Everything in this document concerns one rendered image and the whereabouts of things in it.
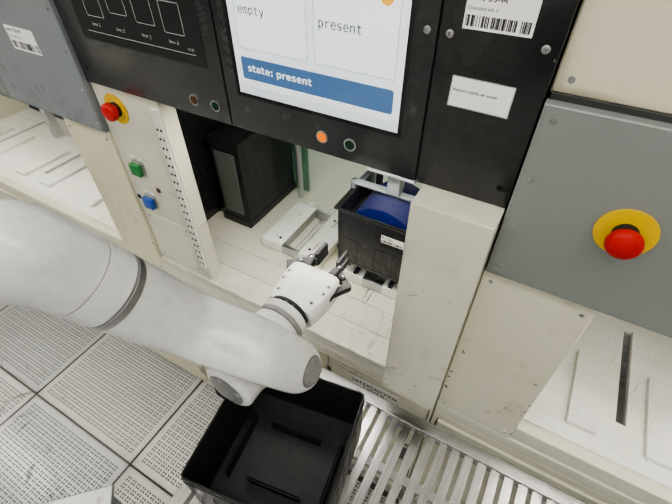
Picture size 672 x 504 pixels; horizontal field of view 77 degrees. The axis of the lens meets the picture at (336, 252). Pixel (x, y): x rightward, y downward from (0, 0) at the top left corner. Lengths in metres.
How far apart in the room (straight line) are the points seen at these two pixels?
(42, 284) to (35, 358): 2.07
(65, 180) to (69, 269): 1.46
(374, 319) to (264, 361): 0.60
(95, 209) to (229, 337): 1.20
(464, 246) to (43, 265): 0.49
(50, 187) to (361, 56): 1.48
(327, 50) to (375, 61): 0.07
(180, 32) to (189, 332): 0.49
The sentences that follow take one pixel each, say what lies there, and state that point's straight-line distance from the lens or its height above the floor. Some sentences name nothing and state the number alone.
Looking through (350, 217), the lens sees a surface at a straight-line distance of 1.04.
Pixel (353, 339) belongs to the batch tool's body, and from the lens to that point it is 1.08.
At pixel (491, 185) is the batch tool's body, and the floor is 1.43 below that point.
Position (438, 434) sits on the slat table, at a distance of 1.11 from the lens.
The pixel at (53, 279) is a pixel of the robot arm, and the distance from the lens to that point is 0.45.
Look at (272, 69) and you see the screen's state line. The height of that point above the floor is 1.52.
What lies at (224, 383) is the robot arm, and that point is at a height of 1.21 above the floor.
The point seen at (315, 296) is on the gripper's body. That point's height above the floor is 1.21.
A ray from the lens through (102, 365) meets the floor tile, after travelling 2.33.
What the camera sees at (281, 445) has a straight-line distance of 1.08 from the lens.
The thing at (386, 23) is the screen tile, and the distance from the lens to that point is 0.58.
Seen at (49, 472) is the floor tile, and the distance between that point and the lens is 2.17.
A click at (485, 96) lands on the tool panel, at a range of 0.57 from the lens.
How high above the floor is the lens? 1.77
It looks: 44 degrees down
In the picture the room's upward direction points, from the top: straight up
